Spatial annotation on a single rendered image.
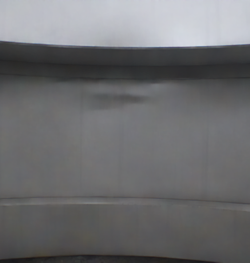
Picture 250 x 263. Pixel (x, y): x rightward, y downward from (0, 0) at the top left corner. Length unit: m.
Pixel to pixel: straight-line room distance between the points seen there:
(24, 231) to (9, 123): 0.22
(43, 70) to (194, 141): 0.36
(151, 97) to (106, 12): 0.19
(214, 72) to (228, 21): 0.12
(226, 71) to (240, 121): 0.11
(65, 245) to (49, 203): 0.09
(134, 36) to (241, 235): 0.43
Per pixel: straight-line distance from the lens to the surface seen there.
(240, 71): 0.51
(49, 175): 0.49
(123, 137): 0.46
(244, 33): 0.43
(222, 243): 0.50
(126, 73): 0.48
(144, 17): 0.42
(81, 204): 0.46
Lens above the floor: 0.26
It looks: level
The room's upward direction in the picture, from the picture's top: 1 degrees clockwise
